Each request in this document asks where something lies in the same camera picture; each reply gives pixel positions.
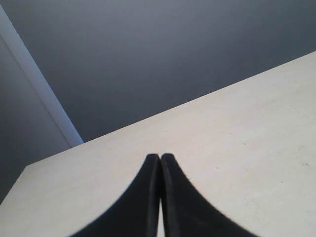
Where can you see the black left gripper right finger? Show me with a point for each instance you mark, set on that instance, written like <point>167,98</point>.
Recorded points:
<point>186,213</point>

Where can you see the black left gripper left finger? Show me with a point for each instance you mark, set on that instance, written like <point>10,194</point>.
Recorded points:
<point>136,211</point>

